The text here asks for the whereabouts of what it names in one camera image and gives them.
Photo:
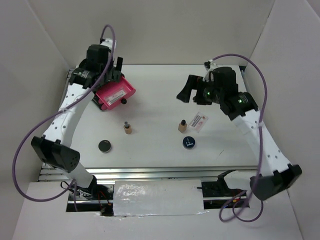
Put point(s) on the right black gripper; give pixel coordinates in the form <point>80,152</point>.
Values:
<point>195,82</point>

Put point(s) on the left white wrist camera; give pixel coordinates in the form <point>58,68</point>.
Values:
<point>107,42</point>

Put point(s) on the aluminium front rail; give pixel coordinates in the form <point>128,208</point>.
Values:
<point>162,173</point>

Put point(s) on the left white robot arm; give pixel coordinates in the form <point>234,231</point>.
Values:
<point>54,146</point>

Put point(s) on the black drawer organizer box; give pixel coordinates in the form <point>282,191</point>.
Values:
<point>86,79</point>

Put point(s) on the clear eyelash case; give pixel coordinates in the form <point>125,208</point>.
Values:
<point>198,122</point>
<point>115,97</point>

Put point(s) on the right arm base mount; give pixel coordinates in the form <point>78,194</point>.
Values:
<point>215,194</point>

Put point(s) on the black round compact jar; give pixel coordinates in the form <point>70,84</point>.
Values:
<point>105,146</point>

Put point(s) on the blue round cream jar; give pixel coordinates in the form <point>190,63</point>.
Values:
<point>188,142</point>

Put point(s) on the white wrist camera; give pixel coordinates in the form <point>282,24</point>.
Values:
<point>209,65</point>
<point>107,42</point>

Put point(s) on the foundation bottle with silver pump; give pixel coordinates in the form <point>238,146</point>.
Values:
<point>127,128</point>

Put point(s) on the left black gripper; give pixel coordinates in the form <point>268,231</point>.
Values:
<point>114,74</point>

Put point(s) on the foundation bottle with black cap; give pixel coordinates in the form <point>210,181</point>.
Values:
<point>182,126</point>

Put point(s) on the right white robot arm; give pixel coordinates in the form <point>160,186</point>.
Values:
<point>220,86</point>

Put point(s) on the white taped cover plate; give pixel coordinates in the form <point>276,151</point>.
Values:
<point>157,198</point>

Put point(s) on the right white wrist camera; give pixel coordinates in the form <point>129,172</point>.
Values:
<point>209,65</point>

